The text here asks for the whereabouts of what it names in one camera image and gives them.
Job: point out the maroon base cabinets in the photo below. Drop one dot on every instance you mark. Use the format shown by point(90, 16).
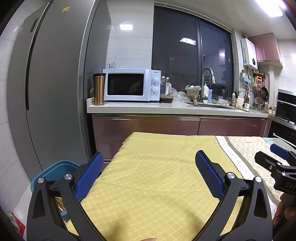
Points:
point(111, 130)

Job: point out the glass kettle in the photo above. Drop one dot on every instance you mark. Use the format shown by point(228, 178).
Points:
point(166, 90)

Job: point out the copper thermos tumbler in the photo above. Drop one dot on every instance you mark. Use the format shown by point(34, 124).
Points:
point(99, 80)

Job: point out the plastic food bag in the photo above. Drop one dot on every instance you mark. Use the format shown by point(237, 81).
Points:
point(192, 91)

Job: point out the white soap bottle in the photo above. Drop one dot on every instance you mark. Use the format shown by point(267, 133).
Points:
point(205, 92)

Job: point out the white water heater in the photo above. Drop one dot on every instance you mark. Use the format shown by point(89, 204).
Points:
point(249, 54)

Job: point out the kitchen sink faucet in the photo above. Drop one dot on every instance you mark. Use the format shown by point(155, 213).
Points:
point(211, 79)

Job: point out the black frying pan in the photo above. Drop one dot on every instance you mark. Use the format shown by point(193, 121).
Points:
point(264, 93)

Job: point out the white microwave oven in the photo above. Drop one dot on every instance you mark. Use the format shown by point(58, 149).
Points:
point(132, 84)

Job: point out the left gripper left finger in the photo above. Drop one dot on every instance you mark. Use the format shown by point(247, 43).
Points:
point(45, 221)

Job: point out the pink upper cabinet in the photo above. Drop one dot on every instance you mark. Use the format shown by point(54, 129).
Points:
point(267, 51)

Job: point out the white kitchen counter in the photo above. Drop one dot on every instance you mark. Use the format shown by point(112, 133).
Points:
point(175, 108)

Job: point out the yellow patterned tablecloth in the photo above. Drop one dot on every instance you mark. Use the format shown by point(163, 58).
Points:
point(153, 189)

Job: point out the grey double door refrigerator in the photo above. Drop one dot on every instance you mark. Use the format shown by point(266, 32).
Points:
point(58, 50)

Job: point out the gold foil wrapper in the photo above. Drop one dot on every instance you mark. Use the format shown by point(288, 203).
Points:
point(60, 204)

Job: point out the dark kitchen window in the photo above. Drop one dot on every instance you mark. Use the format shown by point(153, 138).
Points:
point(184, 45)

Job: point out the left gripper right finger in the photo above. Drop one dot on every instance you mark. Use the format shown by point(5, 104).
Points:
point(253, 221)

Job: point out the blue trash bin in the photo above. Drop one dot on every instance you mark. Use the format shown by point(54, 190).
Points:
point(56, 172)

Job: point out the person right hand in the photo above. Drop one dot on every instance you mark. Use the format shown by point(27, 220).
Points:
point(281, 212)

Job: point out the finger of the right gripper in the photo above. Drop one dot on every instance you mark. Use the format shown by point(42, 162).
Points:
point(268, 163)
point(281, 152)

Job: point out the black built-in oven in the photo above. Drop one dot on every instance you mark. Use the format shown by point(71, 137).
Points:
point(283, 123)

